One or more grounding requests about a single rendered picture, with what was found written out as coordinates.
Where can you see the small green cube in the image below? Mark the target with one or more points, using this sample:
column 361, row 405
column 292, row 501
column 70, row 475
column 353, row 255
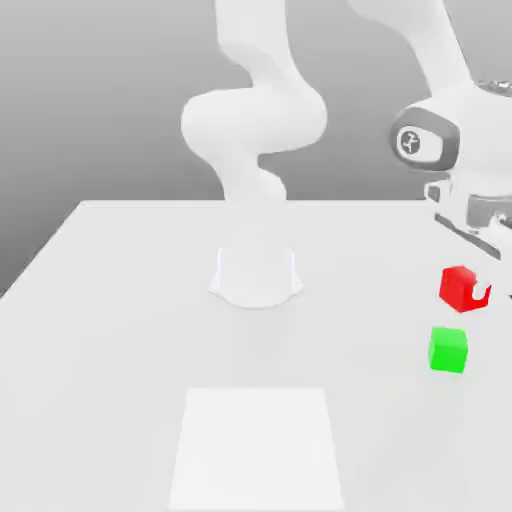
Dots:
column 448, row 351

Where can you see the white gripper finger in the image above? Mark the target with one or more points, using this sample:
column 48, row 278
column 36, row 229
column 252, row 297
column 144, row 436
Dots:
column 479, row 291

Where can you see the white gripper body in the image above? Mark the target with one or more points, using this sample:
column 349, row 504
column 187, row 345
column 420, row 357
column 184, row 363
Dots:
column 486, row 244

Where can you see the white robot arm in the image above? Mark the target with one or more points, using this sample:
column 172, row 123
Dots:
column 256, row 120

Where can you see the small red cube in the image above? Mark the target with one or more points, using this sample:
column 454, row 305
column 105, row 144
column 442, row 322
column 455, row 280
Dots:
column 456, row 288

